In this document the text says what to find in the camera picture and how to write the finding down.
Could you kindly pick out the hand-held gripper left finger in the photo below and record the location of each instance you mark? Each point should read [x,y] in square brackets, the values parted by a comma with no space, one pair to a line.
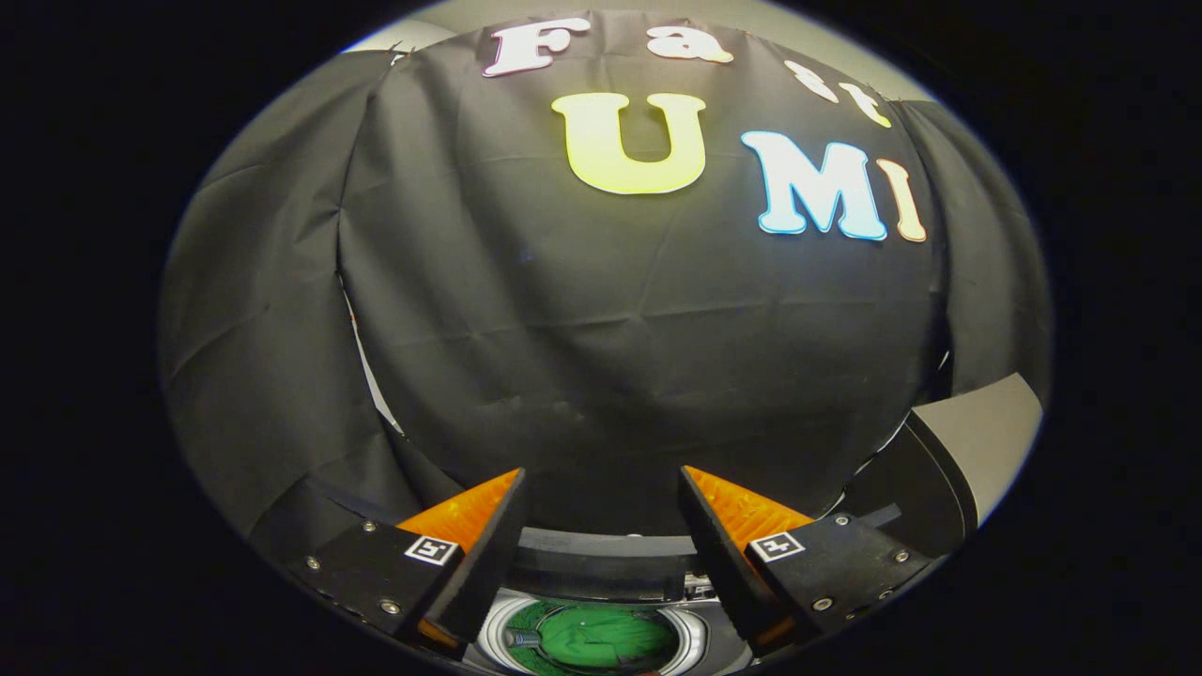
[484,563]

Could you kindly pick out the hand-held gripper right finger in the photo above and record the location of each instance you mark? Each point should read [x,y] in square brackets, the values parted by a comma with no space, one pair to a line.
[723,563]

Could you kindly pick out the grey washing machine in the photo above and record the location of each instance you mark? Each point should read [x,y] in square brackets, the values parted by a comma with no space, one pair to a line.
[491,635]

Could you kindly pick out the green polo shirt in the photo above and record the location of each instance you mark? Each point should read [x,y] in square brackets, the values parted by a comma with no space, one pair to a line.
[601,638]

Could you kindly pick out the beige cabinet with dark frame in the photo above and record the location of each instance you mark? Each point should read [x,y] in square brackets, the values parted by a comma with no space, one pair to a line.
[986,441]

